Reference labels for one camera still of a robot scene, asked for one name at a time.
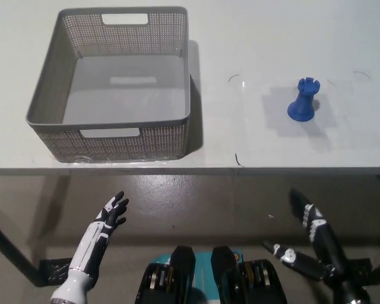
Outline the grey perforated plastic basket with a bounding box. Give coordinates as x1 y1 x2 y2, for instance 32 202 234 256
25 6 191 163

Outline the black table foot plate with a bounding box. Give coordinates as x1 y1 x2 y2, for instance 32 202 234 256
348 258 372 276
39 258 74 286

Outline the blue rook chess piece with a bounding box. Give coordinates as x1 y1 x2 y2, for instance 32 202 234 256
287 77 322 122

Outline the black teal robot body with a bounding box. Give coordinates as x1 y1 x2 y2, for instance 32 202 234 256
134 245 288 304

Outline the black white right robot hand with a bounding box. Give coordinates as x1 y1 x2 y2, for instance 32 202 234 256
262 189 352 282

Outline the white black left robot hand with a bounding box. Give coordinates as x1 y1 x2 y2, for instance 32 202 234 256
68 191 130 281

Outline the grey tape patch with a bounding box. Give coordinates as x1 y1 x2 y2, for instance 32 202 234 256
261 85 336 137

